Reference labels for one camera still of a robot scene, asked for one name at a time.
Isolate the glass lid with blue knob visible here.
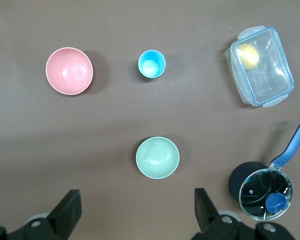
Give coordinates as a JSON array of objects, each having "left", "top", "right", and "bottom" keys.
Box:
[{"left": 239, "top": 167, "right": 295, "bottom": 222}]

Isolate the pink bowl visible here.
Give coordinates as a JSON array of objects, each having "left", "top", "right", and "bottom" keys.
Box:
[{"left": 45, "top": 46, "right": 94, "bottom": 96}]

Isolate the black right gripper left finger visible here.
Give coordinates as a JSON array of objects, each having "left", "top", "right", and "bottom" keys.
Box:
[{"left": 0, "top": 189, "right": 83, "bottom": 240}]

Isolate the clear blue-rimmed plastic container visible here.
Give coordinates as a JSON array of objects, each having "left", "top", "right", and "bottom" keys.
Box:
[{"left": 223, "top": 24, "right": 295, "bottom": 109}]

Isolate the pale green bowl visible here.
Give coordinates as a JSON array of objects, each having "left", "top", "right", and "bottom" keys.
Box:
[{"left": 135, "top": 136, "right": 180, "bottom": 180}]

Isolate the dark blue-handled saucepan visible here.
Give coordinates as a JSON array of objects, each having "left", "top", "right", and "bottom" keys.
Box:
[{"left": 228, "top": 119, "right": 300, "bottom": 222}]

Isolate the yellow lemon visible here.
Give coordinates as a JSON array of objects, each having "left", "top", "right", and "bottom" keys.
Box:
[{"left": 239, "top": 43, "right": 261, "bottom": 71}]

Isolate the light blue cup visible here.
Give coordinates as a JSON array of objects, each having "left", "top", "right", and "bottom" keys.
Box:
[{"left": 137, "top": 49, "right": 167, "bottom": 79}]

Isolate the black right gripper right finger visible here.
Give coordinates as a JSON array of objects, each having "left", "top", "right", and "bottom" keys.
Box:
[{"left": 191, "top": 187, "right": 295, "bottom": 240}]

